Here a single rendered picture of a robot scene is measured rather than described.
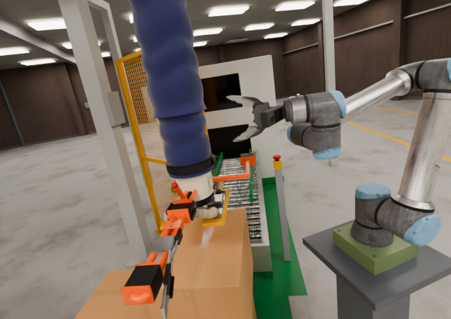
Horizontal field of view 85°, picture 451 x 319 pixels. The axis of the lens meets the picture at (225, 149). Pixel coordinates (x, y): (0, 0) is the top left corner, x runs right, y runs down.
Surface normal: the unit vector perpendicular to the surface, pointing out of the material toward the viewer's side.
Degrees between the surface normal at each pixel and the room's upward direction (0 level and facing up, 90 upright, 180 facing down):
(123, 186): 90
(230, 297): 90
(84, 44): 90
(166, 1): 79
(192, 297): 90
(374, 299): 0
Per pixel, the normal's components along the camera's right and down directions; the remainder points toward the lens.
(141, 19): -0.55, 0.11
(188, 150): 0.20, 0.07
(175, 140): -0.15, 0.58
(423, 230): 0.30, 0.31
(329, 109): -0.12, 0.29
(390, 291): -0.15, -0.95
